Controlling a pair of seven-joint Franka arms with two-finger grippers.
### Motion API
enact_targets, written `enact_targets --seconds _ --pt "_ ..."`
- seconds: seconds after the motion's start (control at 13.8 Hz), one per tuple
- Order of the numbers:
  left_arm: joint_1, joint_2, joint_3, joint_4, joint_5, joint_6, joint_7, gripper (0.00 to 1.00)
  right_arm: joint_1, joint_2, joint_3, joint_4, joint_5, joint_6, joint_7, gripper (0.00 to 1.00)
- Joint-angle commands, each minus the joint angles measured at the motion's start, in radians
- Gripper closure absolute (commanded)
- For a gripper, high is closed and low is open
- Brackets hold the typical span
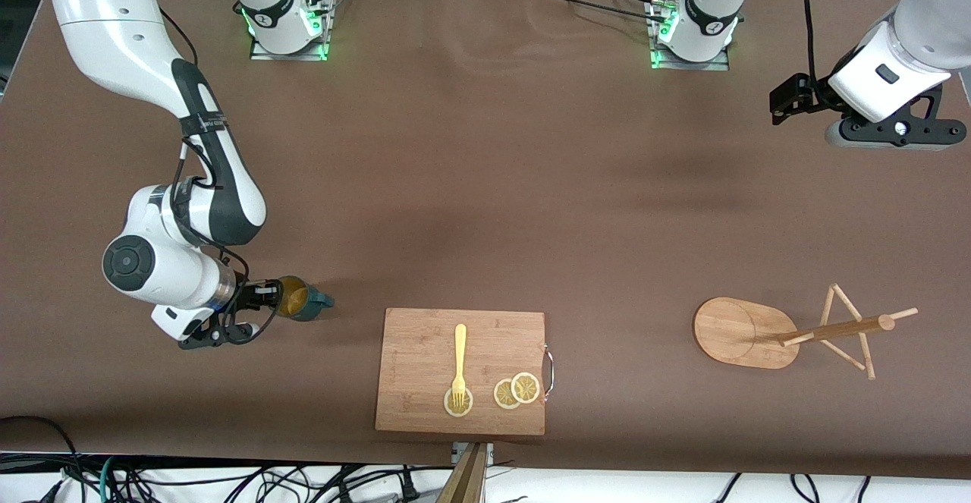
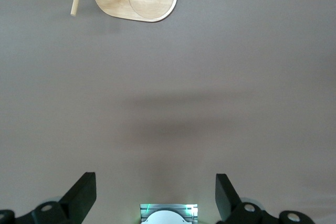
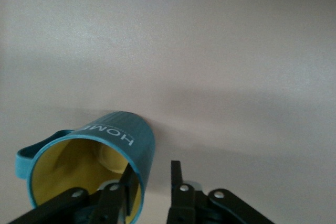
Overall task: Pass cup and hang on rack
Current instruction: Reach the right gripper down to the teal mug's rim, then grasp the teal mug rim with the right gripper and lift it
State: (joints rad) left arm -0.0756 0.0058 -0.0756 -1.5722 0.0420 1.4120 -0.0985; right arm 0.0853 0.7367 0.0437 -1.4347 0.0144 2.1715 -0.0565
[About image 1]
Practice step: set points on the wooden post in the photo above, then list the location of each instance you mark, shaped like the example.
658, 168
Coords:
464, 480

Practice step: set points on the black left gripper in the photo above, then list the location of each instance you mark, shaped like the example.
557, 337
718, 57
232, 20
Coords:
806, 94

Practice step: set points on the wooden mug rack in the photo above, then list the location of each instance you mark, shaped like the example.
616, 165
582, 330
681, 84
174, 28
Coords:
736, 332

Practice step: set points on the bamboo cutting board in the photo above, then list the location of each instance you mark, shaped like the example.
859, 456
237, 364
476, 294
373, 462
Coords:
425, 359

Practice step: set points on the teal ceramic cup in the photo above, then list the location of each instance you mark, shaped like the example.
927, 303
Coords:
303, 302

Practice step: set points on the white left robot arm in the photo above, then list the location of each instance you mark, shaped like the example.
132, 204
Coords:
925, 25

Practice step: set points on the lemon slice under fork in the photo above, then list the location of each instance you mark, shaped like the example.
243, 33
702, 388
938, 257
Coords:
449, 404

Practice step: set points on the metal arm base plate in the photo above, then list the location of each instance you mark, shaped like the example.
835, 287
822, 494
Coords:
692, 65
322, 29

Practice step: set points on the yellow plastic fork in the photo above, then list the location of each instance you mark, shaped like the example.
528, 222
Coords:
460, 351

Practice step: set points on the metal post bracket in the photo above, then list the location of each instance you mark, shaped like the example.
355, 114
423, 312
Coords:
489, 451

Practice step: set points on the black power plug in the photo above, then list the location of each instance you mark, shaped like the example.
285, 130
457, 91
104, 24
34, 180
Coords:
410, 488

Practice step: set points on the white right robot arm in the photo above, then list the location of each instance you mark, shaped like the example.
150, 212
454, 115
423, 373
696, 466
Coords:
114, 25

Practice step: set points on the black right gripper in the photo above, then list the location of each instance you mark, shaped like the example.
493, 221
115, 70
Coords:
244, 294

